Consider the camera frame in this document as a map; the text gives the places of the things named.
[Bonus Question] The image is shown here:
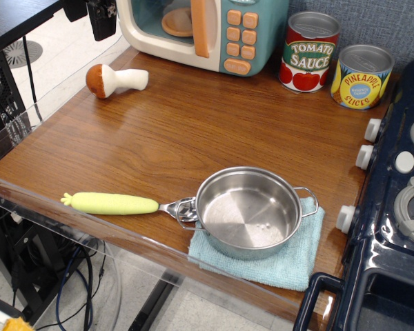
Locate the white stove knob middle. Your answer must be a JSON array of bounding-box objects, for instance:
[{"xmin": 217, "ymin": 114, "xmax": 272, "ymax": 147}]
[{"xmin": 355, "ymin": 145, "xmax": 374, "ymax": 170}]

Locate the spoon with yellow handle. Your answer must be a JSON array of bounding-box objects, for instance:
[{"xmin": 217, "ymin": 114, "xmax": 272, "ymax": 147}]
[{"xmin": 60, "ymin": 192, "xmax": 198, "ymax": 222}]

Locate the white stove knob lower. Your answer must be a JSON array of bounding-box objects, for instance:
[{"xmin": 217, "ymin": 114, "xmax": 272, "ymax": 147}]
[{"xmin": 336, "ymin": 205, "xmax": 356, "ymax": 234}]

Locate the blue cable under table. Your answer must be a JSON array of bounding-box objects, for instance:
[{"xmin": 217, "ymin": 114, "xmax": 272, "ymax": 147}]
[{"xmin": 55, "ymin": 245, "xmax": 94, "ymax": 331}]

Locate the black side table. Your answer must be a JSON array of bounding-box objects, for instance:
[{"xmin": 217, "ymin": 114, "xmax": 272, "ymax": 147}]
[{"xmin": 0, "ymin": 0, "xmax": 66, "ymax": 59}]

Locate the pineapple slices can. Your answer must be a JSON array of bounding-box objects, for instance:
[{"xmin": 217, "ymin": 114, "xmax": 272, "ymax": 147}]
[{"xmin": 331, "ymin": 44, "xmax": 395, "ymax": 110}]

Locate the stainless steel pot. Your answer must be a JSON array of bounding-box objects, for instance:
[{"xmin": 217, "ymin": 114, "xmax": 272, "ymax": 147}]
[{"xmin": 175, "ymin": 166, "xmax": 319, "ymax": 261}]

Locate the dark blue toy stove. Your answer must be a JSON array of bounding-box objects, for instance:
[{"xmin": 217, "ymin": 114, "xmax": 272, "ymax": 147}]
[{"xmin": 294, "ymin": 60, "xmax": 414, "ymax": 330}]

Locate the light blue cloth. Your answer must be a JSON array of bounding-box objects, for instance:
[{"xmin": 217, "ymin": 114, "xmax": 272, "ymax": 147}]
[{"xmin": 188, "ymin": 208, "xmax": 325, "ymax": 292}]

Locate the toy microwave teal cream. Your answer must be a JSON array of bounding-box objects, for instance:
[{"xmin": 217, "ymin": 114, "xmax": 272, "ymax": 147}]
[{"xmin": 117, "ymin": 0, "xmax": 289, "ymax": 77}]

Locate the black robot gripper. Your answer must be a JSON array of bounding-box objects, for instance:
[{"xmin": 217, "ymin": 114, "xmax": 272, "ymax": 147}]
[{"xmin": 61, "ymin": 0, "xmax": 117, "ymax": 41}]

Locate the white stove knob upper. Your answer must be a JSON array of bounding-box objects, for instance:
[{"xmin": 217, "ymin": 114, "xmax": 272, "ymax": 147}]
[{"xmin": 364, "ymin": 119, "xmax": 382, "ymax": 143}]

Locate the tomato sauce can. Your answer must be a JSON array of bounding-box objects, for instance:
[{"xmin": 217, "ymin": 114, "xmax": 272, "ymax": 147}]
[{"xmin": 279, "ymin": 11, "xmax": 341, "ymax": 92}]

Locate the plush brown white mushroom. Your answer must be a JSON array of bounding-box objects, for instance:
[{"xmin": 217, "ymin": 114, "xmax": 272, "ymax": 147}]
[{"xmin": 86, "ymin": 64, "xmax": 149, "ymax": 99}]

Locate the white stove knob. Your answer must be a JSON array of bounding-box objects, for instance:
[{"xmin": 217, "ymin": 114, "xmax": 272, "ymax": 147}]
[
  {"xmin": 355, "ymin": 145, "xmax": 374, "ymax": 170},
  {"xmin": 336, "ymin": 205, "xmax": 356, "ymax": 234},
  {"xmin": 364, "ymin": 119, "xmax": 382, "ymax": 143}
]

